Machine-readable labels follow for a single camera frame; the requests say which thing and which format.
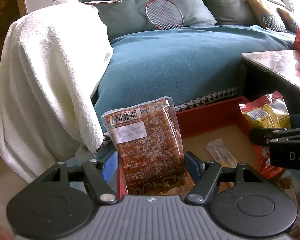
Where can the red yellow snack packet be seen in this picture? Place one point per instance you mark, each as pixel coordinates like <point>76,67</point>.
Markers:
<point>268,111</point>

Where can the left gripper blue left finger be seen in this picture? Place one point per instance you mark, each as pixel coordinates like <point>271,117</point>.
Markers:
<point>97,176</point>

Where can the red badminton racket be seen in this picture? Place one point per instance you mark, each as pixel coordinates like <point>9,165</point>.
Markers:
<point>164,14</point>

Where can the clear yellow small packet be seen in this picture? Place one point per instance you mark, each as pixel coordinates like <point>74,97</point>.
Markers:
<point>220,153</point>

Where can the white fluffy blanket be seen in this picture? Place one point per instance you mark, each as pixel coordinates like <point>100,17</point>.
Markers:
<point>52,62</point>

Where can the red cardboard box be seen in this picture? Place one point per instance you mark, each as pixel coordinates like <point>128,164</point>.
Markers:
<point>200,125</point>

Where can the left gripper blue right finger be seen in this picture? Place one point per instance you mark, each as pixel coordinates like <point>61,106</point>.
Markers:
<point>205,176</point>

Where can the marble coffee table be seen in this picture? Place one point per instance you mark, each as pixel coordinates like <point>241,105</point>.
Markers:
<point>282,63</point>

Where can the orange patterned pillow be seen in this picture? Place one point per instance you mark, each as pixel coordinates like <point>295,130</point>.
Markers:
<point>268,18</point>

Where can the dark grey cushion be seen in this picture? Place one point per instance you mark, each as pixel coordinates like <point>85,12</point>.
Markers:
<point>237,12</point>

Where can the brown spicy snack packet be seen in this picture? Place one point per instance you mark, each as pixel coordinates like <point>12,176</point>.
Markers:
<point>150,148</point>

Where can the green-grey back cushion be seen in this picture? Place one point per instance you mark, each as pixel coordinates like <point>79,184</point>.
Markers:
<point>129,16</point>

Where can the teal sofa cover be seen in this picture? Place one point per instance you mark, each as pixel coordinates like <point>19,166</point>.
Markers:
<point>194,66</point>

